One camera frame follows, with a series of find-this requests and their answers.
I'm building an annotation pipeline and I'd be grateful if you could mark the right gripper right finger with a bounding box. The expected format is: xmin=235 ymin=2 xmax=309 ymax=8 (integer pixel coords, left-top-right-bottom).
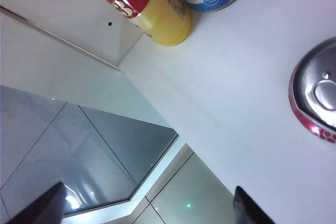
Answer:
xmin=233 ymin=186 xmax=276 ymax=224

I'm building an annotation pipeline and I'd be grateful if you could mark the white glass cabinet door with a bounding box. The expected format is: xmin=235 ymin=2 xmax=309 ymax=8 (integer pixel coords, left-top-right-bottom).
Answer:
xmin=0 ymin=7 xmax=187 ymax=221

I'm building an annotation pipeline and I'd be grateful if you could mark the red beverage can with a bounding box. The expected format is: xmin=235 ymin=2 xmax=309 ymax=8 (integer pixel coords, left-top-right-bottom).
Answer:
xmin=288 ymin=37 xmax=336 ymax=145

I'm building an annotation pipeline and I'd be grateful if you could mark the yellow detergent bottle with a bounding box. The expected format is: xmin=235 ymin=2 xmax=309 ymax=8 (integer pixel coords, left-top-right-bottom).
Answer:
xmin=73 ymin=0 xmax=192 ymax=47

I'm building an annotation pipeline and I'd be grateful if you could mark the white cabinet body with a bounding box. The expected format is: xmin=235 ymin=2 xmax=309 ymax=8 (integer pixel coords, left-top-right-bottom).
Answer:
xmin=0 ymin=0 xmax=336 ymax=224

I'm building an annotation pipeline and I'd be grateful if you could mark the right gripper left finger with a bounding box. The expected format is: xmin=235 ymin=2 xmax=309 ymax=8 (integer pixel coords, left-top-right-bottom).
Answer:
xmin=5 ymin=181 xmax=66 ymax=224

